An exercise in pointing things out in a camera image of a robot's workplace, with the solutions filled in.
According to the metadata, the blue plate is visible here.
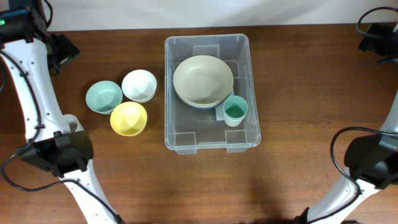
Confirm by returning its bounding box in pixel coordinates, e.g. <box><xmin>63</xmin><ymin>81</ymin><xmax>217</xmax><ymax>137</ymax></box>
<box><xmin>184</xmin><ymin>101</ymin><xmax>216</xmax><ymax>110</ymax></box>

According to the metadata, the clear plastic storage bin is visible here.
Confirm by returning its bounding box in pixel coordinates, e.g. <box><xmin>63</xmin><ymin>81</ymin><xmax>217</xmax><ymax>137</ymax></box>
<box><xmin>165</xmin><ymin>34</ymin><xmax>261</xmax><ymax>154</ymax></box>

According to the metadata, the cream plate bottom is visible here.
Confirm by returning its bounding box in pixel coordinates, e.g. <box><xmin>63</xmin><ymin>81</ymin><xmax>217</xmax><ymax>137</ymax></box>
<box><xmin>178</xmin><ymin>90</ymin><xmax>234</xmax><ymax>106</ymax></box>

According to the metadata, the white label in bin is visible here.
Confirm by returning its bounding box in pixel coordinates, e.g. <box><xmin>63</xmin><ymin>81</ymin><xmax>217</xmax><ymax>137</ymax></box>
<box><xmin>215</xmin><ymin>105</ymin><xmax>224</xmax><ymax>121</ymax></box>

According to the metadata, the grey cup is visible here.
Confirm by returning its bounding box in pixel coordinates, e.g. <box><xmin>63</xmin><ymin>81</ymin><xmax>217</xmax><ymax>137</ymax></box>
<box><xmin>63</xmin><ymin>114</ymin><xmax>84</xmax><ymax>133</ymax></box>

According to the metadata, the mint green small bowl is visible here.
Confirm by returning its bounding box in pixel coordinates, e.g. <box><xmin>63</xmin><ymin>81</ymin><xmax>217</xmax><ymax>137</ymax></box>
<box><xmin>85</xmin><ymin>80</ymin><xmax>123</xmax><ymax>114</ymax></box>

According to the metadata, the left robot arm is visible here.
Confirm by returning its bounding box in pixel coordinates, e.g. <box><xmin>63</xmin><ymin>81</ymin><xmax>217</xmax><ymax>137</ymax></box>
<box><xmin>1</xmin><ymin>0</ymin><xmax>123</xmax><ymax>223</ymax></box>

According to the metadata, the cream cup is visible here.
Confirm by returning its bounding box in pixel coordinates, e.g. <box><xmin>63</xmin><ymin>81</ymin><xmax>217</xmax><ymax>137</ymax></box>
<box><xmin>224</xmin><ymin>117</ymin><xmax>244</xmax><ymax>127</ymax></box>

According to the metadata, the mint green cup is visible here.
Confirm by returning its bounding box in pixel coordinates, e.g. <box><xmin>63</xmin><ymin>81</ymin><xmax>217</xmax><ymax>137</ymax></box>
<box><xmin>223</xmin><ymin>96</ymin><xmax>248</xmax><ymax>118</ymax></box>

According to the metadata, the white small bowl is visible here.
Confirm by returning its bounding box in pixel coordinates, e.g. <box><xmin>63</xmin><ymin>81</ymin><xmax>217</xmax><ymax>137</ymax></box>
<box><xmin>121</xmin><ymin>70</ymin><xmax>157</xmax><ymax>103</ymax></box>

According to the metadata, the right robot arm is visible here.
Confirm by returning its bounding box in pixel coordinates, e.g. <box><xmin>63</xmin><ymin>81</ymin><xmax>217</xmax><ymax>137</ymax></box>
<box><xmin>294</xmin><ymin>101</ymin><xmax>397</xmax><ymax>223</ymax></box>

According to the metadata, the yellow small bowl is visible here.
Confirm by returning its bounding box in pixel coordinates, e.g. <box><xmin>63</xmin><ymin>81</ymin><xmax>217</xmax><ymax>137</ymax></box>
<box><xmin>110</xmin><ymin>101</ymin><xmax>148</xmax><ymax>136</ymax></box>

